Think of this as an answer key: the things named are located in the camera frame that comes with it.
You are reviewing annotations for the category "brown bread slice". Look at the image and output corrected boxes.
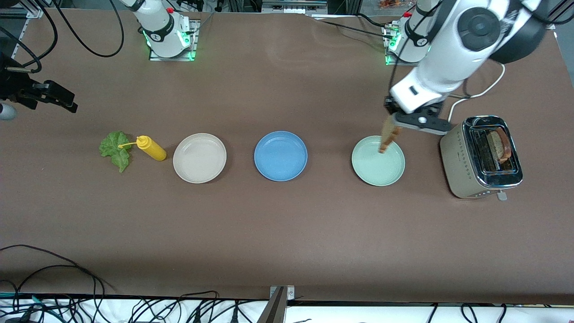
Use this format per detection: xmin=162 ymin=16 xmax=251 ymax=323
xmin=487 ymin=129 xmax=512 ymax=164
xmin=378 ymin=114 xmax=401 ymax=154

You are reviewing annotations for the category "green lettuce leaf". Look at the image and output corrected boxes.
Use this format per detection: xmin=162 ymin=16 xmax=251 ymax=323
xmin=99 ymin=131 xmax=134 ymax=173

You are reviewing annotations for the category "yellow squeeze bottle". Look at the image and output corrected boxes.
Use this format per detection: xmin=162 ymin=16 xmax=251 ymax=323
xmin=117 ymin=135 xmax=167 ymax=162

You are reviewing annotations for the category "mint green plate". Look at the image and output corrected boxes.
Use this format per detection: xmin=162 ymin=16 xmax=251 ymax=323
xmin=351 ymin=135 xmax=406 ymax=187

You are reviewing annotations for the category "blue plate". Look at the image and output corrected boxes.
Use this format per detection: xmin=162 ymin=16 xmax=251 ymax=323
xmin=254 ymin=131 xmax=309 ymax=182

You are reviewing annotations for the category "beige plate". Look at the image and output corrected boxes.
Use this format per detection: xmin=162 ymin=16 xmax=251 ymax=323
xmin=173 ymin=133 xmax=227 ymax=184

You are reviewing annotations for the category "beige chrome toaster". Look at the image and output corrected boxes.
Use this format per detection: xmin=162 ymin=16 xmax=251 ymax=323
xmin=439 ymin=115 xmax=524 ymax=201

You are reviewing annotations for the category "white sheet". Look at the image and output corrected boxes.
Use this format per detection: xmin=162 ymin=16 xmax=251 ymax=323
xmin=0 ymin=297 xmax=574 ymax=323

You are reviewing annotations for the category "grey metal bar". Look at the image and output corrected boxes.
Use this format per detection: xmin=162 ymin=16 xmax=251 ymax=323
xmin=257 ymin=287 xmax=286 ymax=323

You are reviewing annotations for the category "white toaster power cable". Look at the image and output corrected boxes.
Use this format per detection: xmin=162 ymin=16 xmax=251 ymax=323
xmin=445 ymin=63 xmax=506 ymax=134

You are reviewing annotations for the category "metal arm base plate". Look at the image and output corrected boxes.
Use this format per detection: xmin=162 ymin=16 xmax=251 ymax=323
xmin=385 ymin=22 xmax=424 ymax=67
xmin=149 ymin=19 xmax=200 ymax=61

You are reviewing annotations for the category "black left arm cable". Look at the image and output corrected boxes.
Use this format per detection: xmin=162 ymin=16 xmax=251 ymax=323
xmin=387 ymin=0 xmax=471 ymax=99

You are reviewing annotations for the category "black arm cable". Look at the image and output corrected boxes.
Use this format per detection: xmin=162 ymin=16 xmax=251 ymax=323
xmin=53 ymin=0 xmax=125 ymax=57
xmin=387 ymin=0 xmax=471 ymax=99

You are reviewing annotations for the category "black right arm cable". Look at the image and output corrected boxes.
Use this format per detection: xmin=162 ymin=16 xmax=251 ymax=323
xmin=53 ymin=0 xmax=125 ymax=57

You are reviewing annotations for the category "aluminium frame profile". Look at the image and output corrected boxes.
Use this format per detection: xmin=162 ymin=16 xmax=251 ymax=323
xmin=0 ymin=7 xmax=44 ymax=18

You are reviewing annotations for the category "grey network switch box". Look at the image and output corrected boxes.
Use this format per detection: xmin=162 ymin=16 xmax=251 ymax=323
xmin=262 ymin=0 xmax=328 ymax=14

